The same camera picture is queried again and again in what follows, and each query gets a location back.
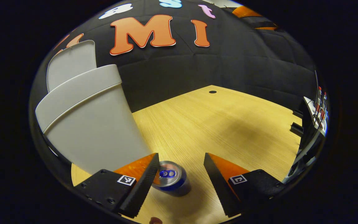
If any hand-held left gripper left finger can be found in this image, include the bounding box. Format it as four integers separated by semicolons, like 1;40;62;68
73;153;160;219

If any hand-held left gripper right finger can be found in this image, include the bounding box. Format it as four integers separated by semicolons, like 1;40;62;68
204;152;286;218

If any blue silver pop can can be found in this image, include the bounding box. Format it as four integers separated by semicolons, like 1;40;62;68
152;161;192;197

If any white desktop garbage bin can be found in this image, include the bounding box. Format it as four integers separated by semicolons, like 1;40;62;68
35;40;152;175

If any wooden desktop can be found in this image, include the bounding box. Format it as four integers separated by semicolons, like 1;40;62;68
71;85;304;224

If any white equipment stand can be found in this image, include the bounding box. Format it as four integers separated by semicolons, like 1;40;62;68
283;71;329;184

